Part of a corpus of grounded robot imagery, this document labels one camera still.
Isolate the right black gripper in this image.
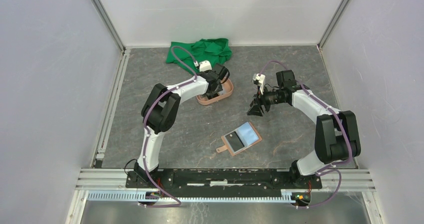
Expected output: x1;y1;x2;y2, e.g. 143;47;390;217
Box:
246;85;286;117

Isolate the pink oval tray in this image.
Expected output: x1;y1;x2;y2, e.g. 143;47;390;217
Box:
196;79;234;106

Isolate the brown leather card holder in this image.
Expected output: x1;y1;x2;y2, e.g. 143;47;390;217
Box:
216;122;263;156

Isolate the black card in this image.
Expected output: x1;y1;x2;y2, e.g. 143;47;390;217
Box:
226;131;244;152

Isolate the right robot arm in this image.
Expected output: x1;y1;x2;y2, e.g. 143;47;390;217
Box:
247;70;361;188

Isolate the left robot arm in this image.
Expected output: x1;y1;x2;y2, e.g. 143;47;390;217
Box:
134;64;230;188

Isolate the green cloth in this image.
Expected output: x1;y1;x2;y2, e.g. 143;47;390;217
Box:
165;38;233;74

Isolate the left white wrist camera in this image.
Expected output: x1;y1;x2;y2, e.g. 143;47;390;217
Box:
194;60;212;72

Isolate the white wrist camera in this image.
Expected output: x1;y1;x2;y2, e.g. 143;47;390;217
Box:
194;60;212;72
252;73;266;95

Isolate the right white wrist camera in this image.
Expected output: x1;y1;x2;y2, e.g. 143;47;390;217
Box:
252;73;266;95

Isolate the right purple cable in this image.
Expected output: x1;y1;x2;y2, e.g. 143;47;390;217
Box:
259;60;354;210

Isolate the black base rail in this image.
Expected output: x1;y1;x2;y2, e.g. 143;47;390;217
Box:
125;168;323;198

